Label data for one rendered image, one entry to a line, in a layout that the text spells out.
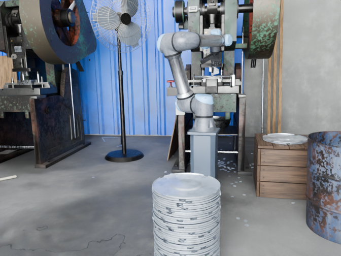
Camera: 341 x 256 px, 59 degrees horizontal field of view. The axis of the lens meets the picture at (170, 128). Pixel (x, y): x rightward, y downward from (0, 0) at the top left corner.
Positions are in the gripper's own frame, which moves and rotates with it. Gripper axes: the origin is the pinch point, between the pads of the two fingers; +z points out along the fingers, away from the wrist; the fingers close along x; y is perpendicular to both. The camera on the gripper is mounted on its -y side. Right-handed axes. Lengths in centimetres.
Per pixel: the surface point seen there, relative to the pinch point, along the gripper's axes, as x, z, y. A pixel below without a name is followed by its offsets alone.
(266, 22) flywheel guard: 5, -38, 38
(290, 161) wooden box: -68, 28, 49
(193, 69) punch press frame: 43.1, 14.3, -16.1
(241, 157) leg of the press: -31, 57, 24
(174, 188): -131, -12, -17
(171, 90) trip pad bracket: -2.3, 11.3, -32.1
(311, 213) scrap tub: -111, 25, 50
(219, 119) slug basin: 20, 55, 8
